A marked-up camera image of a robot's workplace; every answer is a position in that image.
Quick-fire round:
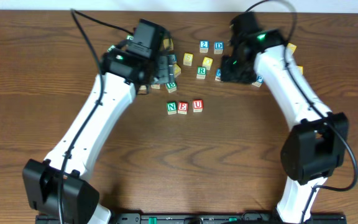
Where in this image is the green N block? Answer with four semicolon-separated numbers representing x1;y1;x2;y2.
167;101;177;115

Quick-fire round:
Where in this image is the red E block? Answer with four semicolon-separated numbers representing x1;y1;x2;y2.
177;102;188;114

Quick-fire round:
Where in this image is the red U block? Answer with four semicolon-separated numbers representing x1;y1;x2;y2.
192;100;203;113

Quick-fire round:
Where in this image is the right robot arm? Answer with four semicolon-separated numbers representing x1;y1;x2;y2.
221;11;349;223

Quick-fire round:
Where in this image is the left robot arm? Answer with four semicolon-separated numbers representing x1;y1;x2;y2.
22;19;175;224

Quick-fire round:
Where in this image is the yellow O block centre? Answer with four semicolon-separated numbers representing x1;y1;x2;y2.
173;63;181;78

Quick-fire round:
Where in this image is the yellow o block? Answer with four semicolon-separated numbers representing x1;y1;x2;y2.
202;57;213;70
173;63;181;78

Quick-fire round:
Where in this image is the red I block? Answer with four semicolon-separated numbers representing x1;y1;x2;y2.
151;84;160;90

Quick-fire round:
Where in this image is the green B block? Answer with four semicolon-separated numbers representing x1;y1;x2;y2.
165;82;177;93

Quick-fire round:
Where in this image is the blue L block centre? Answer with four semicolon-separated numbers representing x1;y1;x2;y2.
169;54;177;64

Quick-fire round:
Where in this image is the yellow O block right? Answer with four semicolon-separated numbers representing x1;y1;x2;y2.
202;57;213;70

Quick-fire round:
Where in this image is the blue D block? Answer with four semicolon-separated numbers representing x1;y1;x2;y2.
214;42;224;54

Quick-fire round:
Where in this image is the yellow S block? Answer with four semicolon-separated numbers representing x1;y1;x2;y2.
183;53;193;66

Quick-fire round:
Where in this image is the blue P block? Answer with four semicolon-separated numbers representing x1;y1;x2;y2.
252;75;264;88

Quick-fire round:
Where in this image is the green R block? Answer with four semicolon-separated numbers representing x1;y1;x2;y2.
196;67;206;80

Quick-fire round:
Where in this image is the blue 2 block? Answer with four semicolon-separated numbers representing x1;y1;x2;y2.
200;40;209;54

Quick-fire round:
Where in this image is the green L block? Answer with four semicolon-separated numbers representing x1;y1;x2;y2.
107;45;116;52

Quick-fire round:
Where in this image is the yellow block top right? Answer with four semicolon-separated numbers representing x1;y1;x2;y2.
287;43;296;54

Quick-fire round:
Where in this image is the yellow G block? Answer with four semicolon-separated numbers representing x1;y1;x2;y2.
298;65;303;75

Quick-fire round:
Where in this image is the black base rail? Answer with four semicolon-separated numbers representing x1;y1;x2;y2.
35;212;347;224

